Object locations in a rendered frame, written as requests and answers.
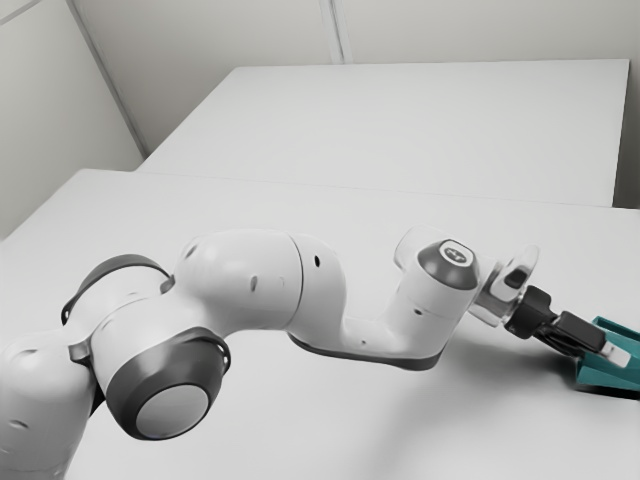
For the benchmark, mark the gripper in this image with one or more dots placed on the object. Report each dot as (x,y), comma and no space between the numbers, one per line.
(534,306)

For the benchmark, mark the teal faceted mug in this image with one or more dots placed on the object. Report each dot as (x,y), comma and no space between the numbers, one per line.
(607,377)

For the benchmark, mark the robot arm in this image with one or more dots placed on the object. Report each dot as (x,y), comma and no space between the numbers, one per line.
(240,290)

